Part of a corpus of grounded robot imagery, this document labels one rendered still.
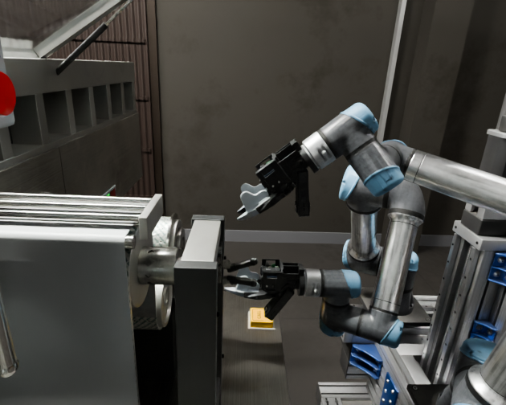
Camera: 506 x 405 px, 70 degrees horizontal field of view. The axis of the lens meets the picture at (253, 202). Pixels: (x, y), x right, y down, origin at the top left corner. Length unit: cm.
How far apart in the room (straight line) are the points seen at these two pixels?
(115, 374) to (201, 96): 288
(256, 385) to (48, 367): 53
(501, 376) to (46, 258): 84
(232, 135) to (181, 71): 69
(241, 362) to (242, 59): 266
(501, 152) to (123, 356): 98
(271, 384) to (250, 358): 10
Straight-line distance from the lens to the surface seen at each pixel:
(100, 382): 69
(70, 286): 59
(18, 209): 65
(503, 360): 91
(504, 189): 90
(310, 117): 341
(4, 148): 91
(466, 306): 127
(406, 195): 109
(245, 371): 107
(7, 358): 39
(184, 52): 335
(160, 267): 62
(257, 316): 120
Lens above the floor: 166
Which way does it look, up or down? 20 degrees down
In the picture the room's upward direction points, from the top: 3 degrees clockwise
